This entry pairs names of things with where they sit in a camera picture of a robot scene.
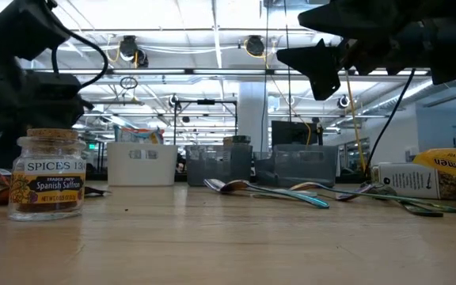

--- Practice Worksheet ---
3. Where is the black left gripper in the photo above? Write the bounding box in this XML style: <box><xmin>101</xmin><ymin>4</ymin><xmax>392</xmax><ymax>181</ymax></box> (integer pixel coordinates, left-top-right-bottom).
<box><xmin>0</xmin><ymin>73</ymin><xmax>94</xmax><ymax>169</ymax></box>

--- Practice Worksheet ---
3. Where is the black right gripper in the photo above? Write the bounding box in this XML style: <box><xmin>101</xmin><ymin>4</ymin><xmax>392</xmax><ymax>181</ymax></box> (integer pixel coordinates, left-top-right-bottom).
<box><xmin>277</xmin><ymin>0</ymin><xmax>456</xmax><ymax>101</ymax></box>

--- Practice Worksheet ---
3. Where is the green spice jar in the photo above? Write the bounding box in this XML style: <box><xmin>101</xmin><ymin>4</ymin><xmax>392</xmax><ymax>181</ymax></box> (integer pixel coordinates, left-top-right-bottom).
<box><xmin>232</xmin><ymin>135</ymin><xmax>253</xmax><ymax>175</ymax></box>

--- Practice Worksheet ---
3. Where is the iridescent spoon green handle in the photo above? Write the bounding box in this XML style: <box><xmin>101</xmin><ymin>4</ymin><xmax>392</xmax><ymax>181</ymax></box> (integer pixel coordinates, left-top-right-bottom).
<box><xmin>289</xmin><ymin>180</ymin><xmax>456</xmax><ymax>215</ymax></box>
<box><xmin>220</xmin><ymin>179</ymin><xmax>331</xmax><ymax>210</ymax></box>

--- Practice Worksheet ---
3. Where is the orange ramen noodle packet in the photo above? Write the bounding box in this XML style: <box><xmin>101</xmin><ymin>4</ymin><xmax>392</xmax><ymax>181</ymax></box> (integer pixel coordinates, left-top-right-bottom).
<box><xmin>131</xmin><ymin>126</ymin><xmax>165</xmax><ymax>145</ymax></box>

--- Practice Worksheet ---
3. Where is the small cork-lid saffron jar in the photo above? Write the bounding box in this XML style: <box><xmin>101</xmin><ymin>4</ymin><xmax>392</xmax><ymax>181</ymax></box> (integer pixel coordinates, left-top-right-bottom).
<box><xmin>7</xmin><ymin>127</ymin><xmax>88</xmax><ymax>222</ymax></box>

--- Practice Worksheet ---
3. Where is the black monitor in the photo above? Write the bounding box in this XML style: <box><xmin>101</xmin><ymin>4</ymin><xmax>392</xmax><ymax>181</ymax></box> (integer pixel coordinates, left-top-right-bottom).
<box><xmin>271</xmin><ymin>120</ymin><xmax>319</xmax><ymax>146</ymax></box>

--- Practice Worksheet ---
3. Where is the grey overhead crossbeam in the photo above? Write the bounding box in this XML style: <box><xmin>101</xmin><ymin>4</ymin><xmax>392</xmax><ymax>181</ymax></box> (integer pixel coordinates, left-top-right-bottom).
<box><xmin>25</xmin><ymin>66</ymin><xmax>456</xmax><ymax>77</ymax></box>

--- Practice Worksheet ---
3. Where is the translucent grey plastic bin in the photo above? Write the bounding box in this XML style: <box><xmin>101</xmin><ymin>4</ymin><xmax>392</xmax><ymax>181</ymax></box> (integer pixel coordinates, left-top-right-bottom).
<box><xmin>184</xmin><ymin>144</ymin><xmax>253</xmax><ymax>187</ymax></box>
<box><xmin>253</xmin><ymin>143</ymin><xmax>339</xmax><ymax>188</ymax></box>

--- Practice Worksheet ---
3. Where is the white plastic bin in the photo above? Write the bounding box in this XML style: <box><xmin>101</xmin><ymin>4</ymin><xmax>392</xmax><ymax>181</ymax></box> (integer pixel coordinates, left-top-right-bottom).
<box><xmin>106</xmin><ymin>141</ymin><xmax>179</xmax><ymax>187</ymax></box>

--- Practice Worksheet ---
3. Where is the plain dark silver spoon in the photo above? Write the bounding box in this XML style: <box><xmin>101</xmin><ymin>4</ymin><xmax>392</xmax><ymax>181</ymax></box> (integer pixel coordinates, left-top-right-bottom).
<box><xmin>360</xmin><ymin>180</ymin><xmax>445</xmax><ymax>219</ymax></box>

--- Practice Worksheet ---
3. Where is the large purple-lid spice jar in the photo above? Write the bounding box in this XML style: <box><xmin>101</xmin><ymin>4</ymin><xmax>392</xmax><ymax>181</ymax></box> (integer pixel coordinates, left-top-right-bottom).
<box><xmin>370</xmin><ymin>161</ymin><xmax>456</xmax><ymax>202</ymax></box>

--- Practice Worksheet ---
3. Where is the yellow ramen noodle packet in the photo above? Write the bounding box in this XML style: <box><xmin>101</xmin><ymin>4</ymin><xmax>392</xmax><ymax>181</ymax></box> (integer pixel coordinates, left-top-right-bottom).
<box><xmin>412</xmin><ymin>146</ymin><xmax>456</xmax><ymax>184</ymax></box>

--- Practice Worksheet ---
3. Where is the yellow cable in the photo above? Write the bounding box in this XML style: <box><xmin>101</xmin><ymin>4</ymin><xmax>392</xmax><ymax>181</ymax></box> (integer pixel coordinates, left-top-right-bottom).
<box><xmin>344</xmin><ymin>70</ymin><xmax>368</xmax><ymax>175</ymax></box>

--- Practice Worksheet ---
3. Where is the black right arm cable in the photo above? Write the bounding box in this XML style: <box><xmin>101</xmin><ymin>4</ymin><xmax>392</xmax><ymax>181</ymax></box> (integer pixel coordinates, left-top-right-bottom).
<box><xmin>364</xmin><ymin>69</ymin><xmax>416</xmax><ymax>179</ymax></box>

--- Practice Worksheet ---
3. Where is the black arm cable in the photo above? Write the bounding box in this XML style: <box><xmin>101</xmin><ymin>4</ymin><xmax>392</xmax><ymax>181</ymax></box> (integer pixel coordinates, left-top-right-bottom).
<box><xmin>364</xmin><ymin>69</ymin><xmax>416</xmax><ymax>179</ymax></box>
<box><xmin>49</xmin><ymin>21</ymin><xmax>109</xmax><ymax>91</ymax></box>

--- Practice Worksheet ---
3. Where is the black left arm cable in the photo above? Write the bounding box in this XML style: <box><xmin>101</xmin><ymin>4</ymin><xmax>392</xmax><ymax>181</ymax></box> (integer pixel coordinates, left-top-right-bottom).
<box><xmin>49</xmin><ymin>21</ymin><xmax>109</xmax><ymax>91</ymax></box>

